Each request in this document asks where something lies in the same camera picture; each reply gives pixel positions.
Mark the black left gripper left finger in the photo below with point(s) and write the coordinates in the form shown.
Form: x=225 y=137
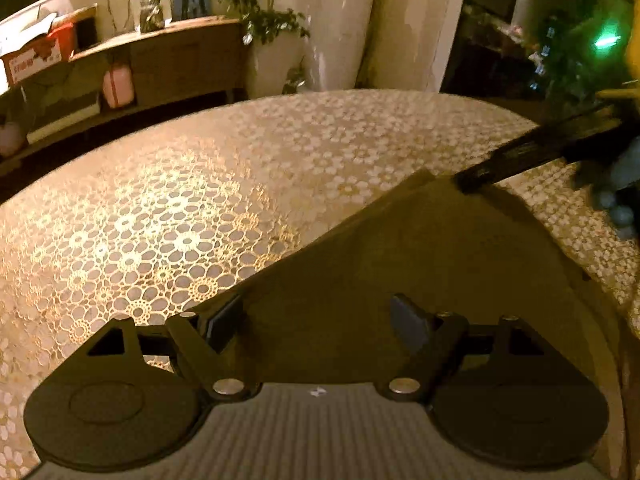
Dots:
x=199 y=338

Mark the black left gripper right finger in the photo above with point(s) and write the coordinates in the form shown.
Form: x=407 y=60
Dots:
x=436 y=346

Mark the olive brown t-shirt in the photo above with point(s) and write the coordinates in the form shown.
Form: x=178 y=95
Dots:
x=536 y=390

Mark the blue gloved right hand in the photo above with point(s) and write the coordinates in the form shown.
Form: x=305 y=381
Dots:
x=611 y=174

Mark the floral lace tablecloth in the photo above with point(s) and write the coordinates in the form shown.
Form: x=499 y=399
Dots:
x=98 y=254

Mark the yellow chair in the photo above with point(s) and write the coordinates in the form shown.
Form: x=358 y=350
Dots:
x=620 y=34

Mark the yellow grey curtain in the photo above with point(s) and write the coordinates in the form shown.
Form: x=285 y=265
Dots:
x=379 y=44

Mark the pink lantern jar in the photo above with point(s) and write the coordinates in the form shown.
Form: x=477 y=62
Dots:
x=118 y=86

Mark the long wooden sideboard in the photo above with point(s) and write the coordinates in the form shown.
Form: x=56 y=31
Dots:
x=185 y=60

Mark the pink round vase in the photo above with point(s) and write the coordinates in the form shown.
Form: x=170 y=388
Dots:
x=12 y=139

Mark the stack of books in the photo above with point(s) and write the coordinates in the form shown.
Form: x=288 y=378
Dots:
x=63 y=114

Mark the tall green potted plant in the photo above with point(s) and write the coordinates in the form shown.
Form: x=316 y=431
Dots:
x=275 y=37

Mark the red and white box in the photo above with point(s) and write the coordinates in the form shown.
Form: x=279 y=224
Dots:
x=39 y=47

